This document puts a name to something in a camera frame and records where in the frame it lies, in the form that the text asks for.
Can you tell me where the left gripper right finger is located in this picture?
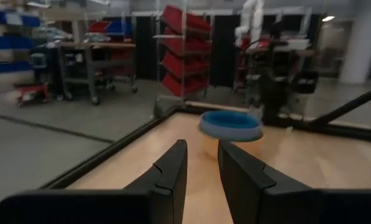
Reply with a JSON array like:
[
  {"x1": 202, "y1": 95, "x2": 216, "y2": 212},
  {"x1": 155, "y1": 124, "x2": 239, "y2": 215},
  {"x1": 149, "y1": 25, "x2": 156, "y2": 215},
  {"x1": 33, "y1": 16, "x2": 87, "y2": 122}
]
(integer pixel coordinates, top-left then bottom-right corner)
[{"x1": 218, "y1": 139, "x2": 371, "y2": 224}]

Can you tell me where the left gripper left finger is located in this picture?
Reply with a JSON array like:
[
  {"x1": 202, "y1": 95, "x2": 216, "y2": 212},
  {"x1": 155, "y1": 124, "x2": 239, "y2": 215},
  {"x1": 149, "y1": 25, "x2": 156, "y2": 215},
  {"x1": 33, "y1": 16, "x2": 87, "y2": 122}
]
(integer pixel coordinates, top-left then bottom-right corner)
[{"x1": 0, "y1": 139, "x2": 188, "y2": 224}]

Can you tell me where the wheeled workbench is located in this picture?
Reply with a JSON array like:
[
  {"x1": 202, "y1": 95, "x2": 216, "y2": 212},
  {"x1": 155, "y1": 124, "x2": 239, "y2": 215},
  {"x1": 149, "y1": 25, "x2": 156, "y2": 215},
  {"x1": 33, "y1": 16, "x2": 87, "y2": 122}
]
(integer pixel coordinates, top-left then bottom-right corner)
[{"x1": 56, "y1": 40, "x2": 139, "y2": 106}]

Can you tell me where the rack with red bins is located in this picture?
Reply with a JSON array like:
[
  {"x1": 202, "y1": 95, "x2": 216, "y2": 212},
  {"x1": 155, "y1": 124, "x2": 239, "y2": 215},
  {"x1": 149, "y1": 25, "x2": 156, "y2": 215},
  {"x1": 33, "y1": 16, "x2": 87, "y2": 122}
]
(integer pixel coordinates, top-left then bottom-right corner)
[{"x1": 153, "y1": 4, "x2": 213, "y2": 102}]

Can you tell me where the red low cart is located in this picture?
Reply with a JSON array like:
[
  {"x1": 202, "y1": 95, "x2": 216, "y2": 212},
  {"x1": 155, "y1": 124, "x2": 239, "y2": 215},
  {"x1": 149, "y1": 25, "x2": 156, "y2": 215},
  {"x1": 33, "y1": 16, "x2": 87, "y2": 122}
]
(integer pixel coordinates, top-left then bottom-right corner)
[{"x1": 15, "y1": 83, "x2": 50, "y2": 108}]

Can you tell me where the cream plastic bowl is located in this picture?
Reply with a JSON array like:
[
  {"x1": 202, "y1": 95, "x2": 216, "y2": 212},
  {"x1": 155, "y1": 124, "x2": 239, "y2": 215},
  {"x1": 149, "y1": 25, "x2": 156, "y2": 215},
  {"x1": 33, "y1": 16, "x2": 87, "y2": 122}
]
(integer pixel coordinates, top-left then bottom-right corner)
[{"x1": 200, "y1": 133, "x2": 263, "y2": 160}]

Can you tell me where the white pillar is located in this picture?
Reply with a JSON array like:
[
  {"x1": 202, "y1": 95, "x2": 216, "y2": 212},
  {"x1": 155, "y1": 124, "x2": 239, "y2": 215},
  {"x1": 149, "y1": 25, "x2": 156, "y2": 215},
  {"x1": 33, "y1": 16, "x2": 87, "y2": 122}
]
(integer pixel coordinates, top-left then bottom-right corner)
[{"x1": 339, "y1": 0, "x2": 371, "y2": 85}]

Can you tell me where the black diagonal frame strut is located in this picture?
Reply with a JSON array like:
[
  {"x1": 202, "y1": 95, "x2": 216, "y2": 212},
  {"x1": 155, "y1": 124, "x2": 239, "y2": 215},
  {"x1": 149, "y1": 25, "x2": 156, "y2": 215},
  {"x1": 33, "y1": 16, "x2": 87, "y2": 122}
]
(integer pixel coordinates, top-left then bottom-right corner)
[{"x1": 309, "y1": 83, "x2": 371, "y2": 127}]

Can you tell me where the blue plastic bowl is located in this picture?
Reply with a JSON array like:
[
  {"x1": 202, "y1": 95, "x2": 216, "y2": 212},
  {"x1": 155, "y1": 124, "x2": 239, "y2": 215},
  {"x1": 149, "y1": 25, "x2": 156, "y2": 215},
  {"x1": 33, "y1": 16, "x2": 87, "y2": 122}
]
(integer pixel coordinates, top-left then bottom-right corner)
[{"x1": 198, "y1": 110, "x2": 264, "y2": 143}]

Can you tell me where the red storage bin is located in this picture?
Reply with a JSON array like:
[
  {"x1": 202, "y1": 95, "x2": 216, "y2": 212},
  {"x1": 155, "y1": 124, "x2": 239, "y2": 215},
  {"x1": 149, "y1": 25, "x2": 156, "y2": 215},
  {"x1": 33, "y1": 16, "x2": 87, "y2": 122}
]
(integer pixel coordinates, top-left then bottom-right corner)
[{"x1": 88, "y1": 21, "x2": 112, "y2": 34}]

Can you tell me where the shelf with blue bins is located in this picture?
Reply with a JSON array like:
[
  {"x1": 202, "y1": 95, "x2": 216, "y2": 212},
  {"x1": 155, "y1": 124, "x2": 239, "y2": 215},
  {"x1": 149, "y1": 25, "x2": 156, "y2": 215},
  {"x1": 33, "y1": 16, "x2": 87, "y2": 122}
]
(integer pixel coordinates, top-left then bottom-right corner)
[{"x1": 0, "y1": 7, "x2": 42, "y2": 83}]

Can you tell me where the black box on stand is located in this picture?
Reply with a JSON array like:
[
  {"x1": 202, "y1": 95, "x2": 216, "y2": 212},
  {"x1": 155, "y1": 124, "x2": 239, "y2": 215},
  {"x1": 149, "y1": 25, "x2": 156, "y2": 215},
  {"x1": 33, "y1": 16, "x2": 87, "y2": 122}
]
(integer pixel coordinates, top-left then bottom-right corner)
[{"x1": 291, "y1": 70, "x2": 319, "y2": 95}]

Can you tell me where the blue storage bin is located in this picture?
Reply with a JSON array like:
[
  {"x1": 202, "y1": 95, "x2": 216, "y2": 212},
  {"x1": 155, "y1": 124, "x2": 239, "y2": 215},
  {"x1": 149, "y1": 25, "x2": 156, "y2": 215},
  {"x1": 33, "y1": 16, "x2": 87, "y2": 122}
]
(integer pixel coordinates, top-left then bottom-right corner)
[{"x1": 106, "y1": 21, "x2": 132, "y2": 35}]

